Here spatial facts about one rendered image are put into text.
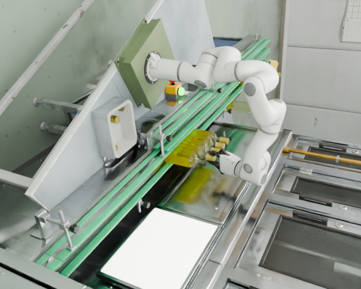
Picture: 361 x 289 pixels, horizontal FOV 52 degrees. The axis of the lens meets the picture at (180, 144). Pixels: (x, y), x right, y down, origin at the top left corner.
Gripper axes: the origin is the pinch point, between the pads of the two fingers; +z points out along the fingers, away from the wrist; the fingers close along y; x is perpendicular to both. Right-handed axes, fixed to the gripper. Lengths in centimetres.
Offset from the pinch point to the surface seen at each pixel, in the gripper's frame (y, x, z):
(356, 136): -284, -575, 115
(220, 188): -12.5, 4.6, -7.6
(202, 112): 6.6, -26.0, 29.0
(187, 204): -12.5, 23.0, -3.1
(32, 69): 40, 38, 88
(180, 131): 6.5, -2.1, 23.4
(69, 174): 14, 62, 24
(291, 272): -17, 24, -57
